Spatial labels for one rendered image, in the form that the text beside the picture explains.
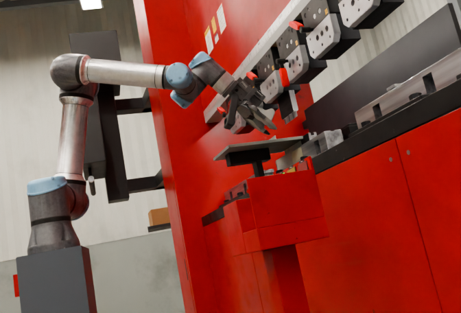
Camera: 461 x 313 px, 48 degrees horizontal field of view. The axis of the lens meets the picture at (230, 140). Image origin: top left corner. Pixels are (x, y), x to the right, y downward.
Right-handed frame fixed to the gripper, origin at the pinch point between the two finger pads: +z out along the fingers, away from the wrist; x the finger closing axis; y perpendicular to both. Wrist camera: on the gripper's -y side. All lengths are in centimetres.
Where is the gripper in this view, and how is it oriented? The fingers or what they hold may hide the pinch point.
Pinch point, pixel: (269, 130)
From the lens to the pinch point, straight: 179.0
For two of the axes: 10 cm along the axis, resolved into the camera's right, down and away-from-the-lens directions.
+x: -3.0, 2.7, 9.2
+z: 7.5, 6.6, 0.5
